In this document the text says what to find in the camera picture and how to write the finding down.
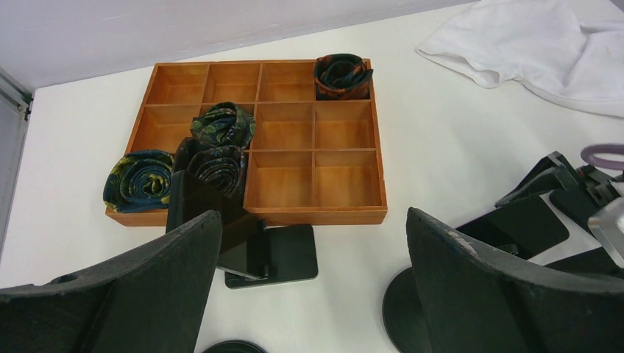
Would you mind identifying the rolled tie top right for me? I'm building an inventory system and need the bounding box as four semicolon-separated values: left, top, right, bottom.
313;54;374;100

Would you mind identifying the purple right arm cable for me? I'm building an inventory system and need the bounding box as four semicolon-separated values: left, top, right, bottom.
580;143;624;171

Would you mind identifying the black flat easel phone stand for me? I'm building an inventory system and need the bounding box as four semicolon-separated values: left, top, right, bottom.
217;224;319;289

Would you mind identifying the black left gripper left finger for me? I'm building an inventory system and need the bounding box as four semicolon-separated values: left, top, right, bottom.
1;215;220;352

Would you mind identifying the rolled green patterned tie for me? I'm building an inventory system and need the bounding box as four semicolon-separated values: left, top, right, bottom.
190;101;256;149

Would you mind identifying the black round base phone stand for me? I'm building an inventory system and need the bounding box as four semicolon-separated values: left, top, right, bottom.
382;267;433;353

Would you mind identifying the black phone edgewise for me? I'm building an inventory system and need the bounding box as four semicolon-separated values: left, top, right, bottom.
166;171;269;281

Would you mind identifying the rolled blue yellow tie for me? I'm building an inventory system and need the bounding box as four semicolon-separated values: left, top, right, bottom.
103;149;174;213

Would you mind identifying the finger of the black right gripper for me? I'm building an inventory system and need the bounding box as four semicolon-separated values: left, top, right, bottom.
494;151;581;208

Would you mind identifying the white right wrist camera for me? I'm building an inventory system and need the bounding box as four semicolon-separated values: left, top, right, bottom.
588;182;623;268

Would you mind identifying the orange wooden compartment tray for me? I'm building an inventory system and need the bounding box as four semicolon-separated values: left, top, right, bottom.
106;60;388;227

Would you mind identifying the white crumpled cloth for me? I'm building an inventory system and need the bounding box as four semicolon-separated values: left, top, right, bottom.
416;1;623;118

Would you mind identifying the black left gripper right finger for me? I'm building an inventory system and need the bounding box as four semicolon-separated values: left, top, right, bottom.
406;207;623;352

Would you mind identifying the purple edged black phone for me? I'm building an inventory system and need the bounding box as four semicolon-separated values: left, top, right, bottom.
457;196;570;260

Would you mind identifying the rolled dark patterned tie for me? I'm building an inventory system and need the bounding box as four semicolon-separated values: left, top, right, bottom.
172;138;247;203

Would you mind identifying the small black phone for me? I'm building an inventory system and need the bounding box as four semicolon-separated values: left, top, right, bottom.
546;248;623;280

